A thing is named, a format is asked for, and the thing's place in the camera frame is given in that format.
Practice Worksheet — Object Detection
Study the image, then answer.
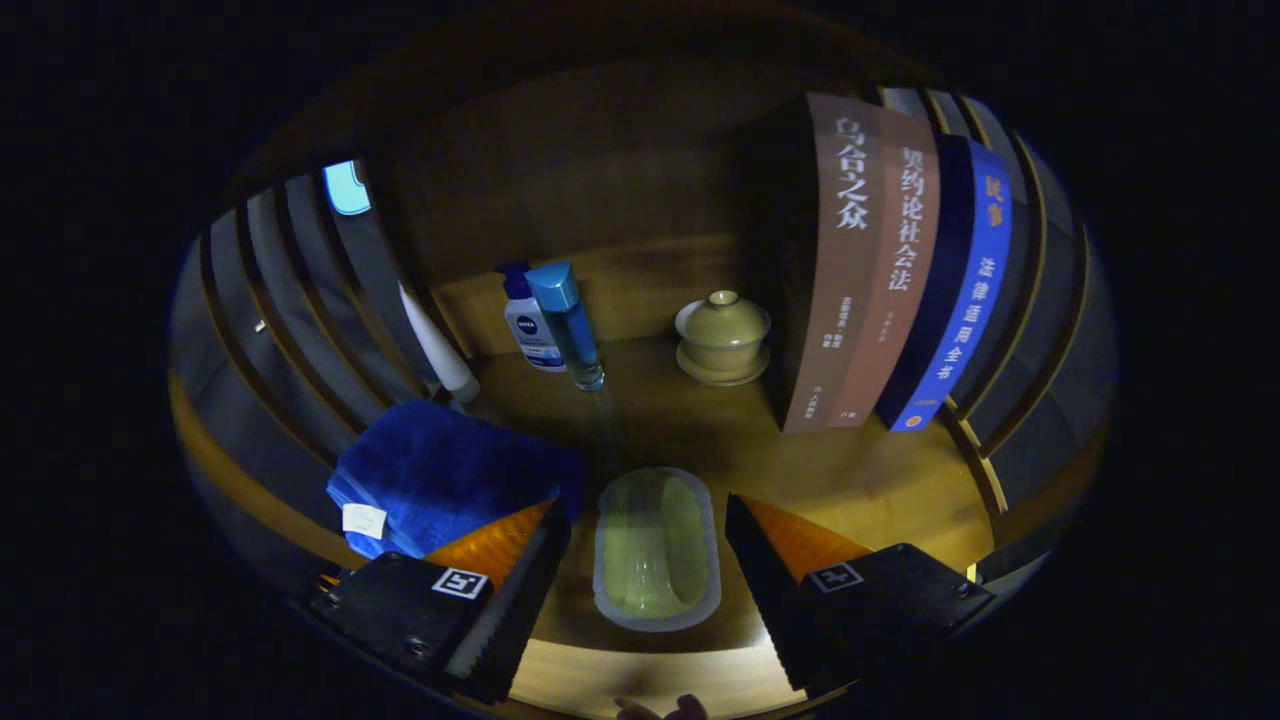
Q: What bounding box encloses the teal clear bottle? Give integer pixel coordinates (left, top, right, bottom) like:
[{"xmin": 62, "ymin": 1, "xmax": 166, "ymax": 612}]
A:
[{"xmin": 525, "ymin": 262, "xmax": 606, "ymax": 393}]

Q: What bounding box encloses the blue folded towel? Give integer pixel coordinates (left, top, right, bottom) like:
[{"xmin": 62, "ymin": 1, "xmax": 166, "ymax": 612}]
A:
[{"xmin": 326, "ymin": 400, "xmax": 586, "ymax": 561}]

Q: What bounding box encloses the brown wooden cabinet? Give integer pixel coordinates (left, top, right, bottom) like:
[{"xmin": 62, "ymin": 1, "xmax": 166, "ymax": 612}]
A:
[{"xmin": 168, "ymin": 20, "xmax": 1119, "ymax": 720}]

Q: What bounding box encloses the white tube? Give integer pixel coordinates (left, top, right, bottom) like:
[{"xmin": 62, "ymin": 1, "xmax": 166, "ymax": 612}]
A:
[{"xmin": 398, "ymin": 280, "xmax": 481, "ymax": 404}]

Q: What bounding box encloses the dark brown book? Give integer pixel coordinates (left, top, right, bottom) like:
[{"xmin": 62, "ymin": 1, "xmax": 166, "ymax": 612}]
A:
[{"xmin": 770, "ymin": 92, "xmax": 883, "ymax": 435}]

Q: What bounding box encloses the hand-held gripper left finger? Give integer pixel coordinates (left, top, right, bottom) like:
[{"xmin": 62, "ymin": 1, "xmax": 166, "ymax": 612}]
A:
[{"xmin": 308, "ymin": 497, "xmax": 573, "ymax": 706}]

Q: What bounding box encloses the blue book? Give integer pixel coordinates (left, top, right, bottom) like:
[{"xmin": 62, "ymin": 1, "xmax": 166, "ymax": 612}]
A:
[{"xmin": 877, "ymin": 133, "xmax": 1013, "ymax": 433}]

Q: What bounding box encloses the wooden countertop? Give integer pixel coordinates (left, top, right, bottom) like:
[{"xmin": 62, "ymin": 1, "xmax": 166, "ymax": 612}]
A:
[{"xmin": 330, "ymin": 335, "xmax": 1001, "ymax": 719}]

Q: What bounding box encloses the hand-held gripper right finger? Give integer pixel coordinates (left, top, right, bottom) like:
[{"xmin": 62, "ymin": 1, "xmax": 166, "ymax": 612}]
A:
[{"xmin": 724, "ymin": 492, "xmax": 999, "ymax": 696}]

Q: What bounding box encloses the reddish brown book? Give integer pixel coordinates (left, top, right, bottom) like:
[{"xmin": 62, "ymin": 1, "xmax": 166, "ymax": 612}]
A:
[{"xmin": 828, "ymin": 105, "xmax": 941, "ymax": 429}]

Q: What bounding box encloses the pale yellow lidded teacup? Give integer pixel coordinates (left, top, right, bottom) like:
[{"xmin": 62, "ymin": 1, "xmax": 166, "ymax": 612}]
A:
[{"xmin": 675, "ymin": 290, "xmax": 772, "ymax": 388}]

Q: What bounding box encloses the white lotion bottle blue cap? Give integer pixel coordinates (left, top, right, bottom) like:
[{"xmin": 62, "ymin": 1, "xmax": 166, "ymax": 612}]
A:
[{"xmin": 497, "ymin": 262, "xmax": 567, "ymax": 373}]

